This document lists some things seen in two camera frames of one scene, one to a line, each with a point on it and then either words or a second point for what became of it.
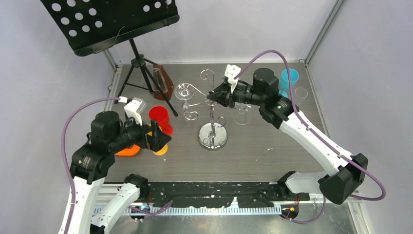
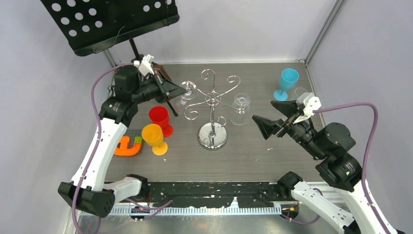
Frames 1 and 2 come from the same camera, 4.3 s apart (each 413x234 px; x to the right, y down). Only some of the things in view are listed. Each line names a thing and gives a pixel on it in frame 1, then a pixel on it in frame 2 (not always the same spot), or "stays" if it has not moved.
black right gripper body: x=244 y=94 → x=298 y=131
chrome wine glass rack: x=212 y=136 stays
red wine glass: x=160 y=114 stays
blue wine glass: x=284 y=83 stays
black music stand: x=91 y=26 stays
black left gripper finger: x=155 y=128 → x=174 y=90
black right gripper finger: x=220 y=97 → x=267 y=126
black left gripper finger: x=161 y=140 → x=165 y=77
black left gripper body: x=151 y=140 → x=160 y=92
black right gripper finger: x=223 y=89 → x=287 y=107
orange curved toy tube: x=134 y=151 stays
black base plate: x=197 y=195 stays
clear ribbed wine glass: x=242 y=113 stays
